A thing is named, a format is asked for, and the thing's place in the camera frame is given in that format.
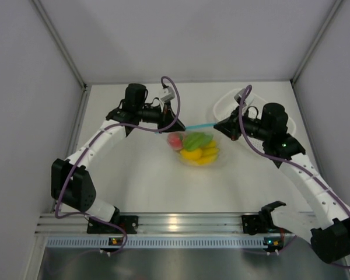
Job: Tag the white slotted cable duct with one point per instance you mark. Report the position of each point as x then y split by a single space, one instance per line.
140 242

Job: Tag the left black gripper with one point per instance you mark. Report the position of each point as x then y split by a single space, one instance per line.
166 118

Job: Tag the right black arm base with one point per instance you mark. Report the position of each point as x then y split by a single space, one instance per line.
257 224

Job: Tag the red fake peach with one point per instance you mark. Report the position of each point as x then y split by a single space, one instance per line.
175 140

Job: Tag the clear zip top bag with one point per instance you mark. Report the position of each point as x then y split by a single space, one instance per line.
206 128

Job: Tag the yellow fake banana bunch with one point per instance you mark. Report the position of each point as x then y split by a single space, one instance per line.
210 154

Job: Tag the aluminium mounting rail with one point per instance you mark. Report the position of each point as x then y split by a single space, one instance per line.
151 223

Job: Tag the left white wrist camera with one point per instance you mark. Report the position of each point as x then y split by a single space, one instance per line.
167 94

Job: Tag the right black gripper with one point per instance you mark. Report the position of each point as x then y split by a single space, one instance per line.
231 126

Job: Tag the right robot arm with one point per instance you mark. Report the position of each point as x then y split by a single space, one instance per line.
329 232

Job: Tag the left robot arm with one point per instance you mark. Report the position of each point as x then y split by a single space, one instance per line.
71 182

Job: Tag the green fake vegetable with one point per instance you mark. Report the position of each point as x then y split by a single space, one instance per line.
196 140

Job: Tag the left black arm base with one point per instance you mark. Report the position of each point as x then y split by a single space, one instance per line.
128 223

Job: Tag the white perforated plastic basket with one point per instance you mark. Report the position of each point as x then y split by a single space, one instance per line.
223 108

